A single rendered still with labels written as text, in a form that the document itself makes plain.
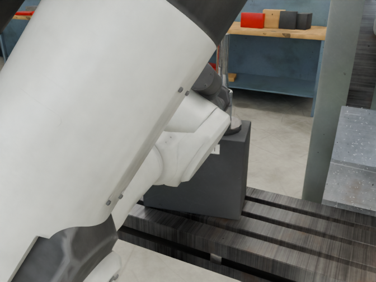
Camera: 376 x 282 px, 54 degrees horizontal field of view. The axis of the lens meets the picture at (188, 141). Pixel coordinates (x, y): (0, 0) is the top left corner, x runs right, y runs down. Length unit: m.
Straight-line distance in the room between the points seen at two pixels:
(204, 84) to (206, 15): 0.25
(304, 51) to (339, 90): 3.93
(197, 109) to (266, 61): 4.69
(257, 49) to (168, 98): 4.94
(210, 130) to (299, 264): 0.40
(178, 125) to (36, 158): 0.27
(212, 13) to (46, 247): 0.14
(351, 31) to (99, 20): 0.91
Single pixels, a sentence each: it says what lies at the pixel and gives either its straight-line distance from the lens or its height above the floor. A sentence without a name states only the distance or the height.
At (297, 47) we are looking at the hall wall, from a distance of 5.00.
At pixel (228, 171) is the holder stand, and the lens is 0.76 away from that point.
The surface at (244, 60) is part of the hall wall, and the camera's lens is 5.20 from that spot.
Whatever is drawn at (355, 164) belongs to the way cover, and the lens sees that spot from 1.07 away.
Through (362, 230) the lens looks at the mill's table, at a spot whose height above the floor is 0.97.
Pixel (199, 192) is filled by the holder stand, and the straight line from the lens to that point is 0.80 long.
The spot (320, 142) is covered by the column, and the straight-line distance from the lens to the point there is 1.13.
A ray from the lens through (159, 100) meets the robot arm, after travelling 0.18.
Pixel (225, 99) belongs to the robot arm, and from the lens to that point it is 0.63.
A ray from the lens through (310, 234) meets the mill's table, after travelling 0.84.
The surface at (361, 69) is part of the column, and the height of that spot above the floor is 1.23.
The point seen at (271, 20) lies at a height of 0.96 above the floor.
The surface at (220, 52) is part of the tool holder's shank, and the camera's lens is 0.74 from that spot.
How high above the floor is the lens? 1.45
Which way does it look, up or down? 24 degrees down
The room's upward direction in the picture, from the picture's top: straight up
